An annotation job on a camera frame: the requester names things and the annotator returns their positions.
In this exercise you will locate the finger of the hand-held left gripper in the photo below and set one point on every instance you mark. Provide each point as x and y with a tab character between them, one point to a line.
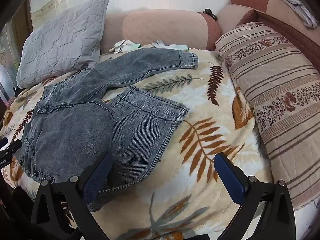
12	147

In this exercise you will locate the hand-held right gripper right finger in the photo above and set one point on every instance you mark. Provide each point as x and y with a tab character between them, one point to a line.
229	177

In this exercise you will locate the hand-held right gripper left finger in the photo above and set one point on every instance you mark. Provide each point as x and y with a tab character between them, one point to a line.
98	177

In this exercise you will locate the grey denim pants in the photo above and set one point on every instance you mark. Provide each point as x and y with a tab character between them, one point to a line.
75	130

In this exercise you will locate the leaf print blanket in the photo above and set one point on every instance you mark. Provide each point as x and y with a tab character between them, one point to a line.
200	105

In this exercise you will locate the striped floral pillow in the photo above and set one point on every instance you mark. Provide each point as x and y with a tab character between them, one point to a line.
275	92

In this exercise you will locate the grey quilted pillow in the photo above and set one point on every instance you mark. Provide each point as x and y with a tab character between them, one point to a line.
62	40

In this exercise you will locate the white glove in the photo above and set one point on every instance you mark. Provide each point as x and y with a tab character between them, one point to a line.
123	45
170	46

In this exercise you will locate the black clip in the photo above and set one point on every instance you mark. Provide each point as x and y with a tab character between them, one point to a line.
209	13

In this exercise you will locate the grey glove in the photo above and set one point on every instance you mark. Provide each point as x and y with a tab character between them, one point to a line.
300	7

